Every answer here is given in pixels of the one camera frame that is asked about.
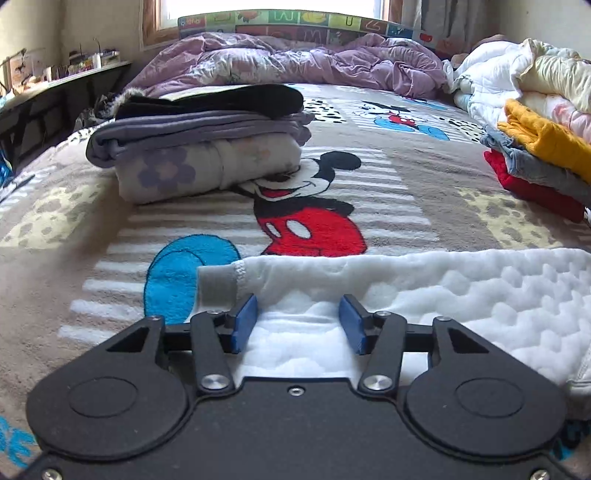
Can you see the red folded sweater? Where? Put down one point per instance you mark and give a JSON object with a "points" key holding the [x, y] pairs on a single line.
{"points": [[521, 182]]}

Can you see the cluttered wooden desk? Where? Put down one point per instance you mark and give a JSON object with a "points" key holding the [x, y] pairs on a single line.
{"points": [[55, 83]]}

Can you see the grey curtain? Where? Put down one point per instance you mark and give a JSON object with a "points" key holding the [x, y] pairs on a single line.
{"points": [[443, 18]]}

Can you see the black folded garment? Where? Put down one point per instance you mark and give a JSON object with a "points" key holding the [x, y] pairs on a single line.
{"points": [[221, 104]]}

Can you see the white quilted garment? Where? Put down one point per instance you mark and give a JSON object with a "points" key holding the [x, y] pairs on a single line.
{"points": [[461, 295]]}

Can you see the white quilt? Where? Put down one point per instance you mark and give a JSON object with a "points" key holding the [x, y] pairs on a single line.
{"points": [[489, 69]]}

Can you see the colourful headboard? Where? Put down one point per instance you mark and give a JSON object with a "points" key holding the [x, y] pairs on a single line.
{"points": [[277, 21]]}

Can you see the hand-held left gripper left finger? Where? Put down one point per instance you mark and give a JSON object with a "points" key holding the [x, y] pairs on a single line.
{"points": [[244, 323]]}

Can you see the grey purple folded garment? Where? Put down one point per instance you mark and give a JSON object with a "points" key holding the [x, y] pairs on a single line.
{"points": [[184, 129]]}

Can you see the cream quilt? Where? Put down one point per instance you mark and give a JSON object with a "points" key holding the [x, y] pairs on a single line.
{"points": [[563, 74]]}

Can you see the blue plastic bag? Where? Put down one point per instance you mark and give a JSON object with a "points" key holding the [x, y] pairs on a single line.
{"points": [[3, 170]]}

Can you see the grey furry cloth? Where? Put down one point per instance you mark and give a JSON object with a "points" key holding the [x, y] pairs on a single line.
{"points": [[99, 110]]}

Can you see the purple duvet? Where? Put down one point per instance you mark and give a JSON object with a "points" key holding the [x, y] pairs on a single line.
{"points": [[277, 64]]}

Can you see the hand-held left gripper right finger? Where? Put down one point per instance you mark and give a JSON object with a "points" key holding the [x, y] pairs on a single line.
{"points": [[353, 323]]}

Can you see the printed cartoon blanket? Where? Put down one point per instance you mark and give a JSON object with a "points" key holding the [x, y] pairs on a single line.
{"points": [[69, 277]]}

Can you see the grey folded sweater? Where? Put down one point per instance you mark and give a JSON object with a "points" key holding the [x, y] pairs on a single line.
{"points": [[535, 168]]}

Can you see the window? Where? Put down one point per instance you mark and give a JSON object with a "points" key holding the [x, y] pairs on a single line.
{"points": [[277, 4]]}

